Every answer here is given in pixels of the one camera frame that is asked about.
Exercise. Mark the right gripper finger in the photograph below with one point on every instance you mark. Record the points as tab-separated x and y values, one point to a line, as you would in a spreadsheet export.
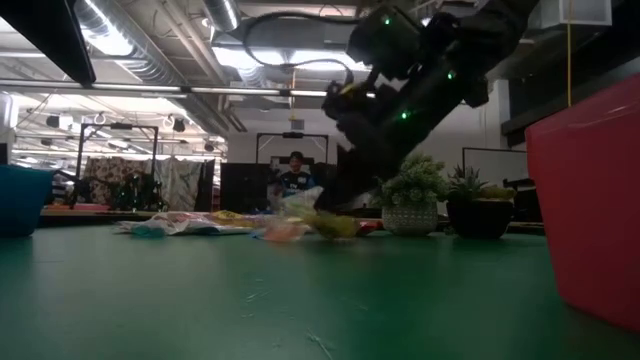
352	162
350	190

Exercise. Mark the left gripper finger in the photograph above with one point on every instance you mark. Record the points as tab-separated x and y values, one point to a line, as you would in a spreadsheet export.
45	25

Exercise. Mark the clear whitish candy bag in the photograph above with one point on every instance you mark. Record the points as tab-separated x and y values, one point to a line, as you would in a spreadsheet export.
302	202

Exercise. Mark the square wall vent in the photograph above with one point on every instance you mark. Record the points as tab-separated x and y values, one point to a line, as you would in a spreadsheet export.
297	124

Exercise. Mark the distant black robot arms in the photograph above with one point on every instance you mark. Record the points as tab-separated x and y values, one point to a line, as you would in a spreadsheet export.
130	192

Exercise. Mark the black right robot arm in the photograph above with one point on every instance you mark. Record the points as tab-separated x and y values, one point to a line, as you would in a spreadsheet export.
480	40

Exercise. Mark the black round plant pot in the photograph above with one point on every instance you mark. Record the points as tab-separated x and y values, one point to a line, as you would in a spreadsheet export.
479	217

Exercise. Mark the wide black frame rig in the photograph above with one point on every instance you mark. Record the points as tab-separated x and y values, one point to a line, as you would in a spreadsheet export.
292	134

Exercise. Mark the white patterned plant pot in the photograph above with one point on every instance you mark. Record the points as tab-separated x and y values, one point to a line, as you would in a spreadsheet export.
410	221

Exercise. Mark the black chair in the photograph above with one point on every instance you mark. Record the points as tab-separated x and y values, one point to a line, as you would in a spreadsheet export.
525	200

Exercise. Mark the silver round ceiling duct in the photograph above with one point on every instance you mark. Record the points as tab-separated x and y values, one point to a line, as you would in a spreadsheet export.
222	12

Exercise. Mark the red plastic bin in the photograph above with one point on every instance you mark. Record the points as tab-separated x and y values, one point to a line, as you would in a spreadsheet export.
595	200

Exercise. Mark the black panel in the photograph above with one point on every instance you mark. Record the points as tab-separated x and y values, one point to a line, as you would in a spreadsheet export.
245	187

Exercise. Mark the white patterned cloth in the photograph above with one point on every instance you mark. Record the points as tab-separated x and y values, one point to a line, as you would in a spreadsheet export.
180	182

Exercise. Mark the yellow fruit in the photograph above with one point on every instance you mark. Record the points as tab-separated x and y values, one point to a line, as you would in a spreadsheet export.
497	192

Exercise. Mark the clear bag yellow candy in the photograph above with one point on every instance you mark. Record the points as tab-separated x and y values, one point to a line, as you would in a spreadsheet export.
335	227

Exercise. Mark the person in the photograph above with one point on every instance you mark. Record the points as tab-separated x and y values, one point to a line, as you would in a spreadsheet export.
295	182

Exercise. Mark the small red candy wrapper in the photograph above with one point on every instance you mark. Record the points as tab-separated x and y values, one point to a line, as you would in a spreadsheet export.
371	228

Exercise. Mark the long ceiling light bar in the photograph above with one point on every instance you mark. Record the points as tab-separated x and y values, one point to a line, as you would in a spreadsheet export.
225	91

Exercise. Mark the blue plastic bin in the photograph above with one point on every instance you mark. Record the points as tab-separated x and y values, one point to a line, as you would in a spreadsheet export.
22	200

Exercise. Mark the white ceiling unit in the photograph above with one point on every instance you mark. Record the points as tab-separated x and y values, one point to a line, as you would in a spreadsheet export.
585	12

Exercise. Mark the black framed whiteboard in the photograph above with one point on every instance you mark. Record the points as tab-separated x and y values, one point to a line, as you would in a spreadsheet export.
495	167

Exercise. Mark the floral patterned cloth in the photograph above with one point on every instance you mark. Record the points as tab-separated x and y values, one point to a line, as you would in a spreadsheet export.
107	170

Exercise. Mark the tall black frame rig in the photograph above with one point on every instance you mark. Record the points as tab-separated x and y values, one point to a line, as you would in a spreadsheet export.
154	150

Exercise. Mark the green spiky succulent plant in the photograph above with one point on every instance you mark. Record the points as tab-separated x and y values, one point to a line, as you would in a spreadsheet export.
465	187

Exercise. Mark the bushy pale green plant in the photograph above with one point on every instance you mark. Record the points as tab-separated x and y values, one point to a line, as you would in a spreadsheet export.
415	185

